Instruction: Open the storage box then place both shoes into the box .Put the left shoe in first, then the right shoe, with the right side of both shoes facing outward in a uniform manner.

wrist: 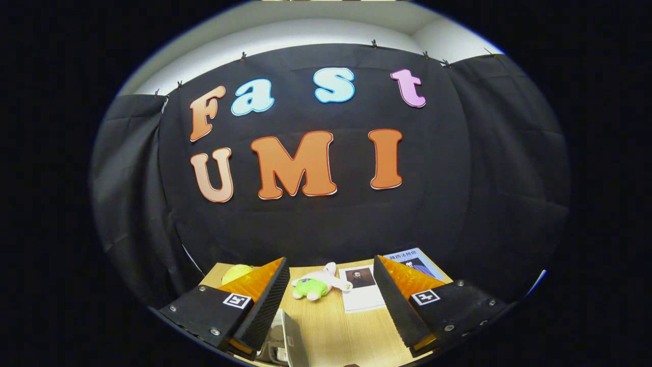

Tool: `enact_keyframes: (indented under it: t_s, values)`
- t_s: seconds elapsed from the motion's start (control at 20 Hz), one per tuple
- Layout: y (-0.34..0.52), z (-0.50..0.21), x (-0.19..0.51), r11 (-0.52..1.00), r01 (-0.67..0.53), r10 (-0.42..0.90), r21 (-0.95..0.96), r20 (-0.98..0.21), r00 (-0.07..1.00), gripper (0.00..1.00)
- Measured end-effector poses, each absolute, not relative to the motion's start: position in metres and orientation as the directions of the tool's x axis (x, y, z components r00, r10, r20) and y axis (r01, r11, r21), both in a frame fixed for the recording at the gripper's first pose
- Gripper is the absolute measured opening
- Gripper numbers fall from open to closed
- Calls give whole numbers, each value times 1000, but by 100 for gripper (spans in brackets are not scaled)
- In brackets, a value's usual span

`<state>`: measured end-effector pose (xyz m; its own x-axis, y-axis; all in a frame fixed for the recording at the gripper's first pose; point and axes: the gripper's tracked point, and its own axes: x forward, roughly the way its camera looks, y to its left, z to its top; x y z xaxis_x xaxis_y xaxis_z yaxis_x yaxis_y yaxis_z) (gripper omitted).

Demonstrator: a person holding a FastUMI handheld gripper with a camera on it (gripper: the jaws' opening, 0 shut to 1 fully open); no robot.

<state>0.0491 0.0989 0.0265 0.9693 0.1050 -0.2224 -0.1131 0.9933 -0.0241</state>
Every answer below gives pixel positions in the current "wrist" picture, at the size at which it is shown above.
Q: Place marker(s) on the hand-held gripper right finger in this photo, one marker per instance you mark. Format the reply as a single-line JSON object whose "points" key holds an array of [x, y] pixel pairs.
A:
{"points": [[395, 306]]}

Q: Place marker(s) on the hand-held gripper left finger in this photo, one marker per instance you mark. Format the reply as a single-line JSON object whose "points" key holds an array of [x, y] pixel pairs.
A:
{"points": [[265, 306]]}

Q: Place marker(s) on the white fabric storage box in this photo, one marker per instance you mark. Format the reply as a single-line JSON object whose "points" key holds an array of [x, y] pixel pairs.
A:
{"points": [[296, 341]]}

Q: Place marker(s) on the white portrait book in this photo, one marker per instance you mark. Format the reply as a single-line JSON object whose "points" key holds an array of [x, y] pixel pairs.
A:
{"points": [[364, 298]]}

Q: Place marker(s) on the yellow plush ball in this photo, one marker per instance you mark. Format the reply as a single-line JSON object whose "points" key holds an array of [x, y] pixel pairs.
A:
{"points": [[237, 272]]}

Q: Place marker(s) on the green and pink plush toy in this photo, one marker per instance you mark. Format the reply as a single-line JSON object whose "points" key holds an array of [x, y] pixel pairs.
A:
{"points": [[310, 288]]}

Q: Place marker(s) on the blue book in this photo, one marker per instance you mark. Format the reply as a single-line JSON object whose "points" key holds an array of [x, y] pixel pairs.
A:
{"points": [[407, 257]]}

